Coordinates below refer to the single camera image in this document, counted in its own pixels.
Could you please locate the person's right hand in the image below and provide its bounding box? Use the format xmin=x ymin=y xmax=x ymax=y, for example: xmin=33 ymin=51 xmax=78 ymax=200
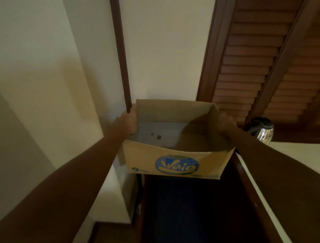
xmin=216 ymin=112 xmax=238 ymax=137

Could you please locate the person's left hand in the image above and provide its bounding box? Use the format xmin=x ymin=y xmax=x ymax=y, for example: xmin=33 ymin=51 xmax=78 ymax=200
xmin=112 ymin=104 xmax=139 ymax=140

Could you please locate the brown cardboard box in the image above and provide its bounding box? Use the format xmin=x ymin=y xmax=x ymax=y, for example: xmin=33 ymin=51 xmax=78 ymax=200
xmin=122 ymin=99 xmax=236 ymax=180

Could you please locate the person's left forearm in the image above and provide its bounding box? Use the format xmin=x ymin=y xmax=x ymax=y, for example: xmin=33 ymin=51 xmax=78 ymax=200
xmin=0 ymin=130 xmax=128 ymax=243

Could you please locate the person's right forearm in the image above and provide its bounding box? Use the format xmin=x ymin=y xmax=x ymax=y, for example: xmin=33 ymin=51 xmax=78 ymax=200
xmin=224 ymin=125 xmax=320 ymax=243

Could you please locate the black steel electric kettle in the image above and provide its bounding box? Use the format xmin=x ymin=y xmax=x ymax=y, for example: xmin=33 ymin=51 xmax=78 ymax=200
xmin=244 ymin=116 xmax=274 ymax=146

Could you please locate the brown louvered wooden shutter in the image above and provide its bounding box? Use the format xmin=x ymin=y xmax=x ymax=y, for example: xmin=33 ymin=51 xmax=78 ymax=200
xmin=211 ymin=0 xmax=304 ymax=123
xmin=262 ymin=15 xmax=320 ymax=123

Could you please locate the wooden cabinet with cream top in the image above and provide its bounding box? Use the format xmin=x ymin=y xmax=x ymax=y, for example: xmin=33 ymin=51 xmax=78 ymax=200
xmin=229 ymin=141 xmax=320 ymax=243

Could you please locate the dark wooden chair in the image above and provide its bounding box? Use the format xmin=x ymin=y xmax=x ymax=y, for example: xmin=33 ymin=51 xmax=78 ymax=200
xmin=135 ymin=173 xmax=250 ymax=243

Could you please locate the brown wooden wall trim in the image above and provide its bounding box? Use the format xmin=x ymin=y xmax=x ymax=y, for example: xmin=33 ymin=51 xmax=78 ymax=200
xmin=109 ymin=0 xmax=133 ymax=113

